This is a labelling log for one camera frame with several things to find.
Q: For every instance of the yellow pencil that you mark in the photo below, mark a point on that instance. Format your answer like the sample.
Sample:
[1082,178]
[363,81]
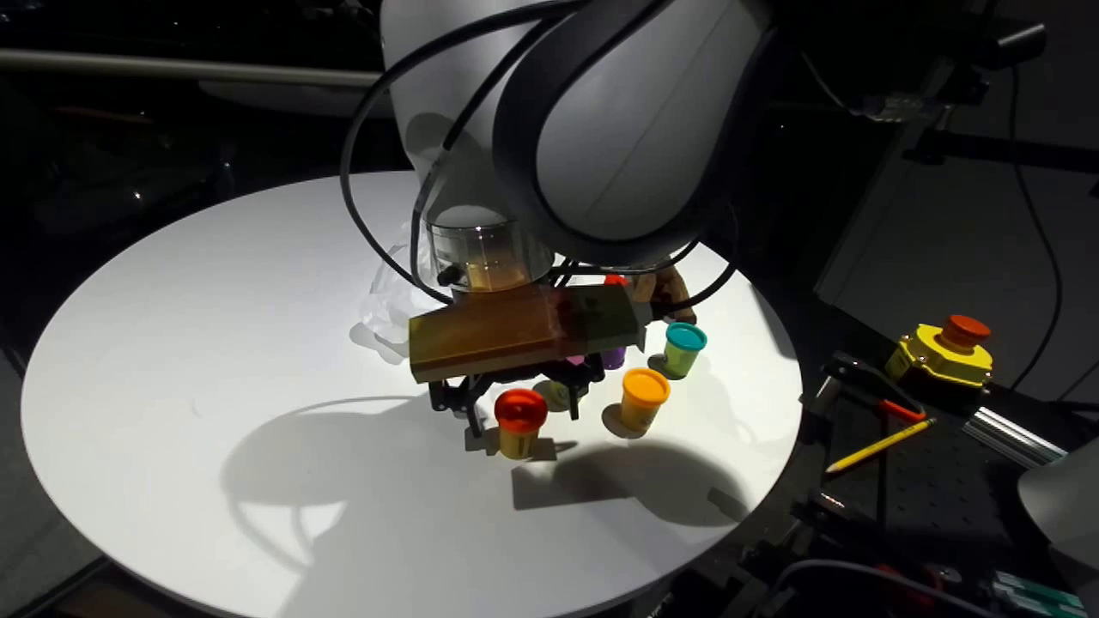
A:
[880,446]

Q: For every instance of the purple dough tub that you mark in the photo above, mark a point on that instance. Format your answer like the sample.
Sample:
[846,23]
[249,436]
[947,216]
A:
[621,353]

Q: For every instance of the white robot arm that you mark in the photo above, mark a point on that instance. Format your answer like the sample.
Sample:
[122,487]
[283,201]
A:
[621,114]

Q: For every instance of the dough tub red-orange lid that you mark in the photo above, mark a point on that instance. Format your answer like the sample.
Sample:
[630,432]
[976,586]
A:
[520,421]

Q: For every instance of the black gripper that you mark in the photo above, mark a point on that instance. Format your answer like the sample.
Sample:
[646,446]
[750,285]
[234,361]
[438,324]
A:
[503,383]

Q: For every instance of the brown plush moose toy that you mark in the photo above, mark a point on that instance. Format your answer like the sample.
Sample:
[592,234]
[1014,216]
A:
[676,300]

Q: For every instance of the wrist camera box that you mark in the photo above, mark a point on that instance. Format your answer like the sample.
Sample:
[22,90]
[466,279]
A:
[503,332]

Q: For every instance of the dough tub yellow lid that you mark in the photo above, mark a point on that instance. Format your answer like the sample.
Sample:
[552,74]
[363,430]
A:
[643,399]

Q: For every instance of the horizontal metal railing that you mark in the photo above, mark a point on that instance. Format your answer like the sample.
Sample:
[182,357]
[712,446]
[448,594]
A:
[172,71]

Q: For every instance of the dough tub teal lid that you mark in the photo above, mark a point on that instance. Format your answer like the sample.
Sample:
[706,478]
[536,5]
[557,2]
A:
[685,349]

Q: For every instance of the silver metal cylinder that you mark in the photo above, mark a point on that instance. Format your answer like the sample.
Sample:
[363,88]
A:
[1014,432]

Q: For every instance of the yellow emergency stop red button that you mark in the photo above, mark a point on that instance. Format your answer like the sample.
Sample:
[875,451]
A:
[947,349]

